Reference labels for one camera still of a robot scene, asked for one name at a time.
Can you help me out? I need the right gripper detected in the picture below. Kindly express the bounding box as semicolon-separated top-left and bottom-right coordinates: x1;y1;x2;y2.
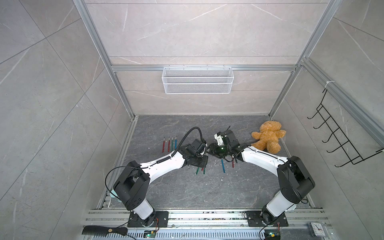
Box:
207;143;232;159

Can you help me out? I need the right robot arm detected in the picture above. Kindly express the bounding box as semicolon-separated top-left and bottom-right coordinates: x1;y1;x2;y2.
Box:
208;130;316;225

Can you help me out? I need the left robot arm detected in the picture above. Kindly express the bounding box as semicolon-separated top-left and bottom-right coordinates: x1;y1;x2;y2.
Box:
107;127;209;227

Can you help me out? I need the brown teddy bear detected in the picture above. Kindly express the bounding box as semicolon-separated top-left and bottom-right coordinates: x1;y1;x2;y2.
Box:
251;121;286;154

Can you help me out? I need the small white clock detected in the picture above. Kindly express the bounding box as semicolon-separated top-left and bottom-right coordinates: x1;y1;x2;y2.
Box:
309;222;327;238

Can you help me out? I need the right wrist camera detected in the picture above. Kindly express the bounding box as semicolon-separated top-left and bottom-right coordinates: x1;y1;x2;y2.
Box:
214;132;227;146

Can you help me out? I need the aluminium mounting rail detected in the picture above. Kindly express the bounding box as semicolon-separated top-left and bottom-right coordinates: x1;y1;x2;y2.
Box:
81;208;338;240

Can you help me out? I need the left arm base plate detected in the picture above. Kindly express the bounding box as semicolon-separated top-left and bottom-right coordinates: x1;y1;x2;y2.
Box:
127;211;169;228

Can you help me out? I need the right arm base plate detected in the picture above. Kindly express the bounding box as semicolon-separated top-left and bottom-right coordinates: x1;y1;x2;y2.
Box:
244;211;289;227

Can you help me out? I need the white wire mesh basket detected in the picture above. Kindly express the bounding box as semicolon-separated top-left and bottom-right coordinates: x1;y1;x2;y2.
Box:
162;67;234;94

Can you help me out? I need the black wire hook rack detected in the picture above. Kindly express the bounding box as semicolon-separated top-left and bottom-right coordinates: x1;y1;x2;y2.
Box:
307;89;384;168

